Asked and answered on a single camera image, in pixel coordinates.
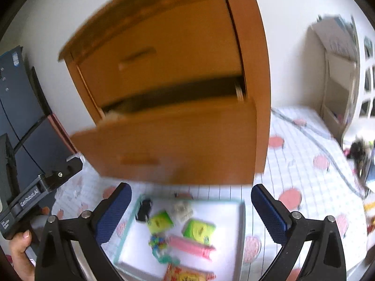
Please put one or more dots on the left human hand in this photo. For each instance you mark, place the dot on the left human hand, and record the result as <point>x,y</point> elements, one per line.
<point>21,263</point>

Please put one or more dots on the white bookshelf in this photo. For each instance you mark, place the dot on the white bookshelf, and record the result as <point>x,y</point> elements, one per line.
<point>348,97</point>

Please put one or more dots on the lower nightstand drawer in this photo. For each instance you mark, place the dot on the lower nightstand drawer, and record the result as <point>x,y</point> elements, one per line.
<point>210,142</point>

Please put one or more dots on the colorful bead toy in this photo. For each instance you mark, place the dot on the colorful bead toy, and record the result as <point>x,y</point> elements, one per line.
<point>158,243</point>

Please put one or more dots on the nightstand drawer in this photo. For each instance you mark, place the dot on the nightstand drawer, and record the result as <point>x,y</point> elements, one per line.
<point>189,49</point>
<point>210,142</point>

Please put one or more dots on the wooden nightstand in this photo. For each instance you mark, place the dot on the wooden nightstand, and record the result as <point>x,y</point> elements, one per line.
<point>249,30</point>

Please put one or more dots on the green tissue pack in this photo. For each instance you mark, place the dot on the green tissue pack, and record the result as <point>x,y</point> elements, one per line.
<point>160,222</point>
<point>199,231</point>

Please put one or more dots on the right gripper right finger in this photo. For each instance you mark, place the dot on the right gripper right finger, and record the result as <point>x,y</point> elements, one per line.
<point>273,213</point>

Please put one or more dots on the pomegranate grid bed sheet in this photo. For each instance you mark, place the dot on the pomegranate grid bed sheet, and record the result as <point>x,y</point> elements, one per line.
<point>302,156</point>

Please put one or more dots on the upper nightstand drawer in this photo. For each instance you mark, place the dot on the upper nightstand drawer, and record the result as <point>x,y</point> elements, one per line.
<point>189,49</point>

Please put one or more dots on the pink hair roller clip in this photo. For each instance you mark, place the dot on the pink hair roller clip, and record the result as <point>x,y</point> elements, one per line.
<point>191,247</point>

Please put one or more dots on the teal dolphin toy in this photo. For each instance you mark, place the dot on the teal dolphin toy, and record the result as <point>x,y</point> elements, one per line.
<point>166,258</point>

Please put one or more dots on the teal shallow tray box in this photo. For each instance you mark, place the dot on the teal shallow tray box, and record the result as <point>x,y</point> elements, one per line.
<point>135,258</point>

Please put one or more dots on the cluttered desk items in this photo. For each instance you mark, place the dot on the cluttered desk items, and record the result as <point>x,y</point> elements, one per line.
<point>361,152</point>

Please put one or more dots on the white hair claw clip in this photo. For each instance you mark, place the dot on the white hair claw clip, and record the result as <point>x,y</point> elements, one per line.
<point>182,211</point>

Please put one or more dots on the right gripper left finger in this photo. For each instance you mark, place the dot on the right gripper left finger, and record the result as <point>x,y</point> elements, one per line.
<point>109,212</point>

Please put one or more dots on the red snack packet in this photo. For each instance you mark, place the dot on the red snack packet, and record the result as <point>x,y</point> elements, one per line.
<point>181,273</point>

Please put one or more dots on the dark blue headboard panel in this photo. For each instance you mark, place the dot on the dark blue headboard panel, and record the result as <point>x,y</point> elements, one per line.
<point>39,141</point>

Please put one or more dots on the black small device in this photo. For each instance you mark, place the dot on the black small device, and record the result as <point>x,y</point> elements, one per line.
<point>144,210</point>

